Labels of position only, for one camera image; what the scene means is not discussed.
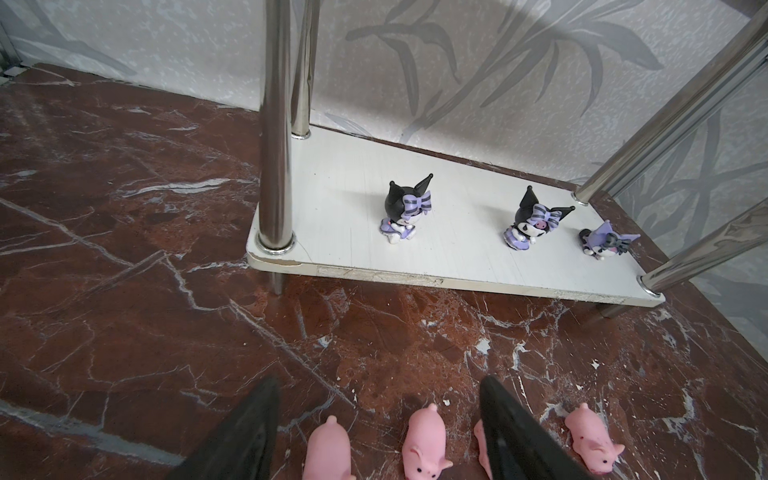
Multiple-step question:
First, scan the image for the pink pig toy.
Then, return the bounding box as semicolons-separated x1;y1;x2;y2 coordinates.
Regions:
402;403;453;480
473;420;493;480
302;415;356;480
565;403;625;475

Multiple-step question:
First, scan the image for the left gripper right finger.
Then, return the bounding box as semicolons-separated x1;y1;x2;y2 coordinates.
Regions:
479;375;590;480

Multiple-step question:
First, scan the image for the white two-tier shelf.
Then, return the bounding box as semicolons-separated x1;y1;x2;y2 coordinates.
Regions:
247;1;760;306

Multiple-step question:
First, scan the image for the black purple figurine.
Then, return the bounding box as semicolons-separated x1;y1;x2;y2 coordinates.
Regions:
379;173;433;244
503;185;576;251

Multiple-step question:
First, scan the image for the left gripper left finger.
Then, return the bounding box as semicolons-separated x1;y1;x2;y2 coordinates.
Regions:
166;376;280;480

